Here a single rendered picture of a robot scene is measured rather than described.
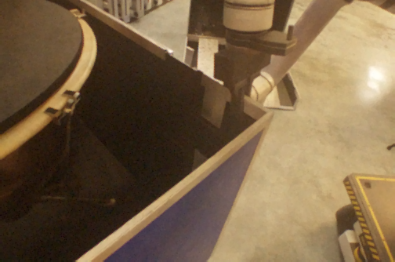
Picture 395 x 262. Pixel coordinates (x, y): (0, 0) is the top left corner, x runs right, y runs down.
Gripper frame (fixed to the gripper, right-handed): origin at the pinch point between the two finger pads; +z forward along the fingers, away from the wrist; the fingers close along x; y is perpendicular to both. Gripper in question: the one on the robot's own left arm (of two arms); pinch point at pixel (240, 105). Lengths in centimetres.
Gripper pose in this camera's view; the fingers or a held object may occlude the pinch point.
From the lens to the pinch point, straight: 56.4
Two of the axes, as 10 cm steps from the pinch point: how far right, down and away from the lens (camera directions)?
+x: -6.9, 4.2, -5.9
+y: -7.3, -3.8, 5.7
